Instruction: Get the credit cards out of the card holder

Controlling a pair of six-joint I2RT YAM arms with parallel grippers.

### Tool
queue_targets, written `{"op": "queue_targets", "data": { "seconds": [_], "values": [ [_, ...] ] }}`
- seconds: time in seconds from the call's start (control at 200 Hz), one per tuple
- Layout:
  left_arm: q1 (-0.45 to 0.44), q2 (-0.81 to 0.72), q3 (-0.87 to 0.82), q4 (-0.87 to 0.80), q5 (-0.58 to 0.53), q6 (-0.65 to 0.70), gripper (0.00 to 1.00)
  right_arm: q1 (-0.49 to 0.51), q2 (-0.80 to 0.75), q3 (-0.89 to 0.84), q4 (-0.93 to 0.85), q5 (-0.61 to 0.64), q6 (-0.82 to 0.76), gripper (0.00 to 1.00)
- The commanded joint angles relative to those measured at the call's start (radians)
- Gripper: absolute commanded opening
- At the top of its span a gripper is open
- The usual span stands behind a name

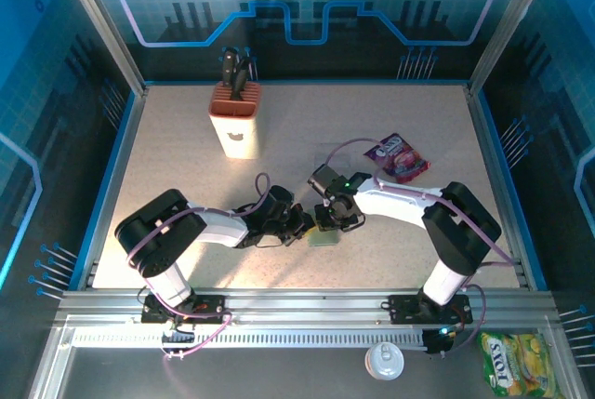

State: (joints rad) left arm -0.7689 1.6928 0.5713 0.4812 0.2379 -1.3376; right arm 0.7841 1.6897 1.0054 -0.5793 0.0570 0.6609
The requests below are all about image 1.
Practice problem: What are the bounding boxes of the green card holder wallet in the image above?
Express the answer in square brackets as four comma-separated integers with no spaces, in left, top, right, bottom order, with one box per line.
[306,226,341,249]

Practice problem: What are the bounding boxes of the purple candy bag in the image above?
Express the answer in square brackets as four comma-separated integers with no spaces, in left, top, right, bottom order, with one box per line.
[363,132,432,185]

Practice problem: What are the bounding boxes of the cream knife block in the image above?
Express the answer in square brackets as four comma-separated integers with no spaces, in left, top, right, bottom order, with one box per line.
[207,81,264,160]

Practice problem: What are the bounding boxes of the black electronics box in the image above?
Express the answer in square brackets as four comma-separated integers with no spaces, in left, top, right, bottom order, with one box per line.
[423,327,459,356]

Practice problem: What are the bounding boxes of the yellow green candy bag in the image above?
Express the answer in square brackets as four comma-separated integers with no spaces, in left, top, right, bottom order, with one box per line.
[478,332,557,398]

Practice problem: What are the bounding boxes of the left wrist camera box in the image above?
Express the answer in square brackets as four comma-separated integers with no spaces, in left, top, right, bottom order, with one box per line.
[264,184,296,214]

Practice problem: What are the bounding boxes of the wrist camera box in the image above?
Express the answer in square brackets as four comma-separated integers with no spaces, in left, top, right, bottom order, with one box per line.
[264,184,296,214]
[307,164,345,200]

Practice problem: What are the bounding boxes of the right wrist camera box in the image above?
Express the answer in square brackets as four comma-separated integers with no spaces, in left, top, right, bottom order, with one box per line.
[307,164,345,200]

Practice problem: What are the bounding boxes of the aluminium frame rail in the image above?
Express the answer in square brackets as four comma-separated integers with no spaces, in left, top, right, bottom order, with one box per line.
[53,287,559,326]

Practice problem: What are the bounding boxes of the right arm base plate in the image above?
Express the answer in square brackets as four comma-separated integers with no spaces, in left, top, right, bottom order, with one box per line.
[388,294,474,326]

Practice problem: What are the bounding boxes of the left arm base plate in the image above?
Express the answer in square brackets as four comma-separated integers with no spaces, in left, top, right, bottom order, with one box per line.
[140,294,227,325]

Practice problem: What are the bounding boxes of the white slotted cable duct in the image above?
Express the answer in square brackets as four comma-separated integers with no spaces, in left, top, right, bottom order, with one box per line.
[72,329,427,350]

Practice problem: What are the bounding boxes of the black handled knife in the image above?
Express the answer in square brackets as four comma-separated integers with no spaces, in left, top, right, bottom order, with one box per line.
[220,47,240,88]
[230,57,253,101]

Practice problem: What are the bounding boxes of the aluminium frame post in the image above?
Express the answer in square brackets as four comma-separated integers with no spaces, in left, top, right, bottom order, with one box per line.
[50,0,150,96]
[467,0,562,96]

